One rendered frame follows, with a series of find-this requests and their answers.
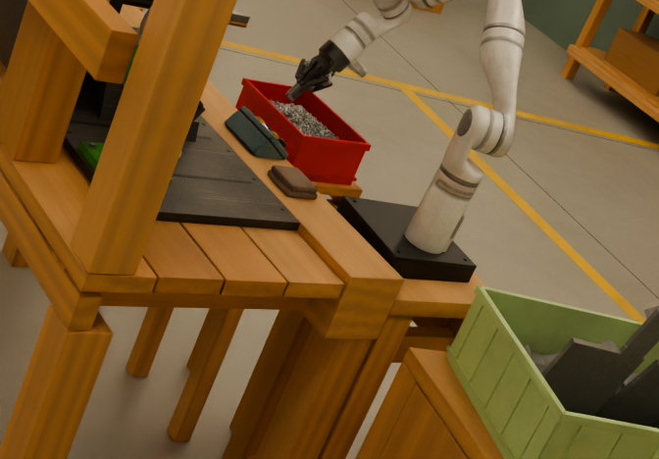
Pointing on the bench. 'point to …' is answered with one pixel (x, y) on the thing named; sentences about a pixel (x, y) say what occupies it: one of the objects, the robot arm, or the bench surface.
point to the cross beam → (78, 17)
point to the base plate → (194, 178)
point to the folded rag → (293, 182)
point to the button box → (255, 134)
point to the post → (44, 43)
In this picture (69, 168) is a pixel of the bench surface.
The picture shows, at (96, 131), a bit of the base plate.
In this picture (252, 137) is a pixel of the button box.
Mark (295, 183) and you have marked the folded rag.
